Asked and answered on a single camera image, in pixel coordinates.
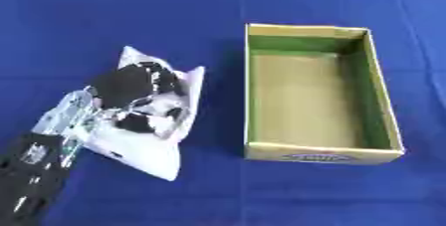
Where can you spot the cardboard box green inside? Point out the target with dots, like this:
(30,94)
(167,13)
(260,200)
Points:
(302,104)

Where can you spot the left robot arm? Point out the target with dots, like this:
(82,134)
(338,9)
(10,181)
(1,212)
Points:
(46,147)

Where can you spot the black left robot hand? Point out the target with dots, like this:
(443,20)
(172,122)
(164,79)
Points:
(125,85)

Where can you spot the white plastic bag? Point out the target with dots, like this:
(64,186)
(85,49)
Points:
(145,150)

